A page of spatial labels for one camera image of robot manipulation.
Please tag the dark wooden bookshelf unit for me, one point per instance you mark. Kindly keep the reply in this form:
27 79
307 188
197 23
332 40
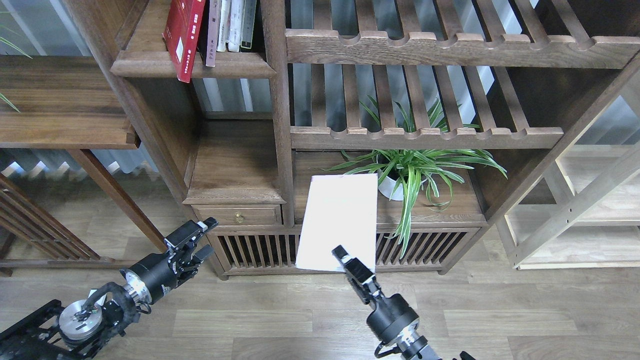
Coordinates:
520 80

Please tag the light wooden shelf unit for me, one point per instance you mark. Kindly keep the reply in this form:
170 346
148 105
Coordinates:
584 211

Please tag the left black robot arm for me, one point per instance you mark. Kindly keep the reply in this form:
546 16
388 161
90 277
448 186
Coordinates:
79 331

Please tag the green spider plant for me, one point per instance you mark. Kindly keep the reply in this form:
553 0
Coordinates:
415 170

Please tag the dark green upright book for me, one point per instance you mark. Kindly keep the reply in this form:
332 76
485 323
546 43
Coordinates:
250 8

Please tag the white bar on floor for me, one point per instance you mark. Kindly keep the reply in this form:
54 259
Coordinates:
101 300

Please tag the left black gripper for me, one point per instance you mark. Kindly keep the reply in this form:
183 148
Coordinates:
154 276

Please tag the green leaves at left edge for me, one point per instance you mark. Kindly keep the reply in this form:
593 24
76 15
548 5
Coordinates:
9 60

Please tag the dark slatted wooden rack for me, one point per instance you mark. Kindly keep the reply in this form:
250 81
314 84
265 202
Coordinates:
24 219

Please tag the white plant pot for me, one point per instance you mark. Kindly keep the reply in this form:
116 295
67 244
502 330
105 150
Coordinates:
390 186

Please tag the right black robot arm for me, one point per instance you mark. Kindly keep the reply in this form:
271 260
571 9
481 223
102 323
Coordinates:
418 350

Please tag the red book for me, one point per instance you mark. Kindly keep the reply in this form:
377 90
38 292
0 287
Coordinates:
181 35

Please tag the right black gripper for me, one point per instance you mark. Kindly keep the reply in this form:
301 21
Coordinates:
392 320

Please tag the white book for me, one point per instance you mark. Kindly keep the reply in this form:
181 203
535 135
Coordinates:
223 25
341 210
234 38

